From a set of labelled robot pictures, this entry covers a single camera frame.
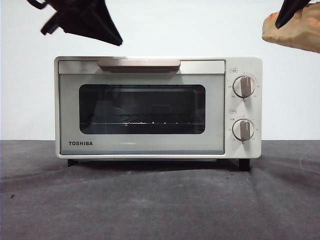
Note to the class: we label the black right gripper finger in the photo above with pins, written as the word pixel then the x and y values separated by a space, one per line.
pixel 287 12

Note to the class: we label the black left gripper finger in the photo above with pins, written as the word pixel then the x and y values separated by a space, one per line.
pixel 85 26
pixel 100 17

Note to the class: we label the round golden bread roll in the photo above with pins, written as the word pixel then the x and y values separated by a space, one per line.
pixel 295 33

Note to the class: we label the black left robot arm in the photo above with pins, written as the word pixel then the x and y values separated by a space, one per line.
pixel 37 3

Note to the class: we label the white oven temperature knob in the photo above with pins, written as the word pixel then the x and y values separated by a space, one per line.
pixel 243 86

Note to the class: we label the white Toshiba toaster oven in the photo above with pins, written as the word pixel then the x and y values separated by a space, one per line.
pixel 243 110

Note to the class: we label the white oven timer knob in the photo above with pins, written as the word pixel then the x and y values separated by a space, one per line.
pixel 243 130

